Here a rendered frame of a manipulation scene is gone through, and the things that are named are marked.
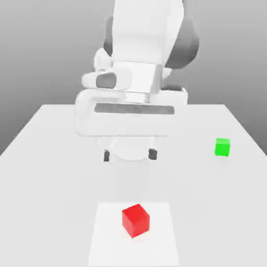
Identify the small red cube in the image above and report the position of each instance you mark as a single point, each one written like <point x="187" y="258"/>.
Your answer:
<point x="135" y="221"/>

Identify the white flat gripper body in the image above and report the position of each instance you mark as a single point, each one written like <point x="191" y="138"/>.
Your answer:
<point x="129" y="124"/>

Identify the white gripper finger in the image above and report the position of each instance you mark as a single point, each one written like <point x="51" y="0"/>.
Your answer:
<point x="106" y="155"/>
<point x="152" y="154"/>

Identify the small green cube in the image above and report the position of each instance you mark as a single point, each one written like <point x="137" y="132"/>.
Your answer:
<point x="222" y="147"/>

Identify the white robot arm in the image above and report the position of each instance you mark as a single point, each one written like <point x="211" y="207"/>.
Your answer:
<point x="146" y="37"/>

